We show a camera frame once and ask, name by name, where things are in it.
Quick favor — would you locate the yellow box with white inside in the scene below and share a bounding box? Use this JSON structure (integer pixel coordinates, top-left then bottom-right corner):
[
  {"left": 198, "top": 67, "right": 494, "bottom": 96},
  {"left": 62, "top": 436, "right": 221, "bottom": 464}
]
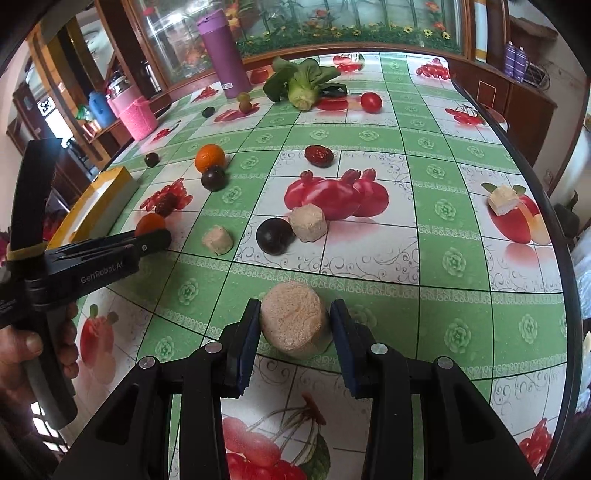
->
[{"left": 46, "top": 166, "right": 139, "bottom": 250}]

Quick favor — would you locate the reddish orange tangerine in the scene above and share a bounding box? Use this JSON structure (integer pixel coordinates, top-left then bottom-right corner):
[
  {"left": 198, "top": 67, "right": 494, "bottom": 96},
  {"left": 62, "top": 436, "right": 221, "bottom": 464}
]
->
[{"left": 135, "top": 213, "right": 167, "bottom": 236}]

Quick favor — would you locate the medium beige rice cake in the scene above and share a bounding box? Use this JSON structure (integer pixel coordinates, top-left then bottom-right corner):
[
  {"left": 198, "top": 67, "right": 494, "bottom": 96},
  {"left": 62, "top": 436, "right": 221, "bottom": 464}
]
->
[{"left": 288, "top": 205, "right": 329, "bottom": 243}]

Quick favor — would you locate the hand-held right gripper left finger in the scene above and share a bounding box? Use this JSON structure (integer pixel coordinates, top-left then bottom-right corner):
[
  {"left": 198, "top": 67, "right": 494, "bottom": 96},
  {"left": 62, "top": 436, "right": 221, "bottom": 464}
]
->
[{"left": 51, "top": 298, "right": 262, "bottom": 480}]

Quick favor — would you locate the bright red date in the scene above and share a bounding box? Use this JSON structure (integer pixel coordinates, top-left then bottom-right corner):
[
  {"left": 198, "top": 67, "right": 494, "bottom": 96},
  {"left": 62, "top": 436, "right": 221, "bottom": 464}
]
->
[{"left": 304, "top": 145, "right": 334, "bottom": 168}]

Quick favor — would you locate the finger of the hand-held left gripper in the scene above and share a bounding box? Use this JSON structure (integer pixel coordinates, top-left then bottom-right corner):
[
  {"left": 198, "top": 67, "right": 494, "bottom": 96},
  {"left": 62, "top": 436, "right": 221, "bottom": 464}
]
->
[
  {"left": 108, "top": 230, "right": 172, "bottom": 266},
  {"left": 46, "top": 229, "right": 141, "bottom": 253}
]

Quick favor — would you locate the black thermos flask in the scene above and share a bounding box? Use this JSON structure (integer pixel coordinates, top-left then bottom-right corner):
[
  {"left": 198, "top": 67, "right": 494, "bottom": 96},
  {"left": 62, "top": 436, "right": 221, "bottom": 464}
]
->
[{"left": 140, "top": 62, "right": 160, "bottom": 93}]

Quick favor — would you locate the large dark purple plum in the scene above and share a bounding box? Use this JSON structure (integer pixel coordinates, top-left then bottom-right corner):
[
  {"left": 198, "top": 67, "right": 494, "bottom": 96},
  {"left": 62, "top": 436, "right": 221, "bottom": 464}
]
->
[{"left": 256, "top": 218, "right": 296, "bottom": 256}]

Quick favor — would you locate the brown cardboard box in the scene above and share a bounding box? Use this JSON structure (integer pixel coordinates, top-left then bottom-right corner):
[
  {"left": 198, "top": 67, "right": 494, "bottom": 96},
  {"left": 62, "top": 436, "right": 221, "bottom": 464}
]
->
[{"left": 508, "top": 16, "right": 559, "bottom": 47}]

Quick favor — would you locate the green fruit print tablecloth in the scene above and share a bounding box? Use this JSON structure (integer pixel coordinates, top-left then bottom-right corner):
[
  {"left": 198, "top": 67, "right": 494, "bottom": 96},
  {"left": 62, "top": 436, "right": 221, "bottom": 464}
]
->
[{"left": 69, "top": 52, "right": 573, "bottom": 480}]

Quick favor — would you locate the person's left hand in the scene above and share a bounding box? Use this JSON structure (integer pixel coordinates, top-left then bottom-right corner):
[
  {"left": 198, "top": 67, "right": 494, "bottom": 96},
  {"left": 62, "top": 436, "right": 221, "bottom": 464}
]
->
[{"left": 0, "top": 302, "right": 80, "bottom": 444}]

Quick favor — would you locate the pink crochet covered jar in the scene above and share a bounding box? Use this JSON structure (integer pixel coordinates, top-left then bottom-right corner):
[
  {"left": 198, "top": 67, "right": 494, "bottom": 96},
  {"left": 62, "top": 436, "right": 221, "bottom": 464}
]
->
[{"left": 105, "top": 74, "right": 159, "bottom": 141}]

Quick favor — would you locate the small beige rice cake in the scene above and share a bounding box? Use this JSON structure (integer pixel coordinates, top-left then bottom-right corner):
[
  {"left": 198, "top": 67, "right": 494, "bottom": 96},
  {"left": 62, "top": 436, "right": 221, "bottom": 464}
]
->
[{"left": 202, "top": 225, "right": 234, "bottom": 256}]

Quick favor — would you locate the dark red date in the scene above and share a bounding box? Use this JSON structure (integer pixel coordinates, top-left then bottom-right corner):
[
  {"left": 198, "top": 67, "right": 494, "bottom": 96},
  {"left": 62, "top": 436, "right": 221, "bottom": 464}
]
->
[{"left": 154, "top": 193, "right": 178, "bottom": 217}]

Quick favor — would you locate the floral glass partition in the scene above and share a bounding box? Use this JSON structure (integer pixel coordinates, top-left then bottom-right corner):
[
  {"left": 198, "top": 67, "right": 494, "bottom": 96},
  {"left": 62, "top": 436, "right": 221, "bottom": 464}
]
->
[{"left": 124, "top": 0, "right": 467, "bottom": 51}]

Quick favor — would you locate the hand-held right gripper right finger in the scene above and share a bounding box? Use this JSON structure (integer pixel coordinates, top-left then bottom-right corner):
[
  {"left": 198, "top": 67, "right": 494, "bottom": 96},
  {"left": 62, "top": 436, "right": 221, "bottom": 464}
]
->
[{"left": 329, "top": 299, "right": 539, "bottom": 480}]

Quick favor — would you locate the purple thermos bottle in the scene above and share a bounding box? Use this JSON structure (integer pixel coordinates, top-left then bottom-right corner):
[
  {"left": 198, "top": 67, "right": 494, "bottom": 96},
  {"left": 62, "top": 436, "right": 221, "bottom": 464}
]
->
[{"left": 196, "top": 12, "right": 253, "bottom": 99}]

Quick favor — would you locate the large round beige rice cake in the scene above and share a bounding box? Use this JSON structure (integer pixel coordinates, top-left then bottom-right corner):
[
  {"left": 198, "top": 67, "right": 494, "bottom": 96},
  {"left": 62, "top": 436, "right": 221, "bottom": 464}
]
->
[{"left": 259, "top": 282, "right": 332, "bottom": 360}]

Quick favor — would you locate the green bok choy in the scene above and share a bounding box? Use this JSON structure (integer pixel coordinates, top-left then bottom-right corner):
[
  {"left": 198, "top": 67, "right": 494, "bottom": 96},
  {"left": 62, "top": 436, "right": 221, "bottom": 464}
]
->
[{"left": 263, "top": 56, "right": 348, "bottom": 112}]

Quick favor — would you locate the blue plastic bottle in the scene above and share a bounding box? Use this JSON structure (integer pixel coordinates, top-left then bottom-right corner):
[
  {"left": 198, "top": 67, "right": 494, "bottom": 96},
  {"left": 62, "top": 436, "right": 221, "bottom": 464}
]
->
[{"left": 89, "top": 91, "right": 117, "bottom": 129}]

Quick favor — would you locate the metal wire rack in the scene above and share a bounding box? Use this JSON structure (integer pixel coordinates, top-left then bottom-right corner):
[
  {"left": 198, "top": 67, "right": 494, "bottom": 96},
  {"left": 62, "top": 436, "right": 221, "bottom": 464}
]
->
[{"left": 524, "top": 60, "right": 551, "bottom": 90}]

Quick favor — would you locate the pale cream rice cake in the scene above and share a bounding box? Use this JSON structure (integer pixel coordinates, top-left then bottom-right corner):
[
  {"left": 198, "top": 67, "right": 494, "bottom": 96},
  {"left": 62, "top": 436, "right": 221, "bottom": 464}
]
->
[{"left": 488, "top": 185, "right": 522, "bottom": 216}]

